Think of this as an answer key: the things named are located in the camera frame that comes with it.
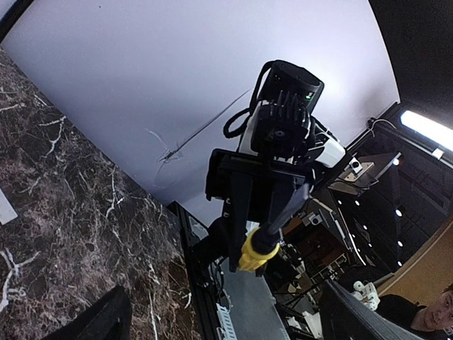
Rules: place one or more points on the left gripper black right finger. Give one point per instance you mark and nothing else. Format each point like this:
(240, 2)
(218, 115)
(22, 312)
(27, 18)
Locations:
(345, 317)

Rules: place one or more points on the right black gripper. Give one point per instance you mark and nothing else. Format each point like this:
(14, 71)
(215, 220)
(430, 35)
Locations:
(273, 191)

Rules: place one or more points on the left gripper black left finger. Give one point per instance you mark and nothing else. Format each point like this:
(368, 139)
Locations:
(109, 317)

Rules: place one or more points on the white battery cover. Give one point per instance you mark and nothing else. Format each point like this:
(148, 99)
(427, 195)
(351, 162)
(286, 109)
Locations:
(7, 213)

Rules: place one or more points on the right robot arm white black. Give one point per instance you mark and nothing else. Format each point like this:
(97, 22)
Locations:
(325, 155)

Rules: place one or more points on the person with black hair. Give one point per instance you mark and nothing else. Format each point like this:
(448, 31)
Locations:
(426, 321)

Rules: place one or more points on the white strip light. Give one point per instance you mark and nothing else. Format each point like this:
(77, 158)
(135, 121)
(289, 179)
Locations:
(429, 128)

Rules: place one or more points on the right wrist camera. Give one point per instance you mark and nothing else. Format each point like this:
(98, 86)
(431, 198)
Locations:
(280, 127)

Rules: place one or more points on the white slotted cable duct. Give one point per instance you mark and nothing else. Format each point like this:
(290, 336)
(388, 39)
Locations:
(226, 329)

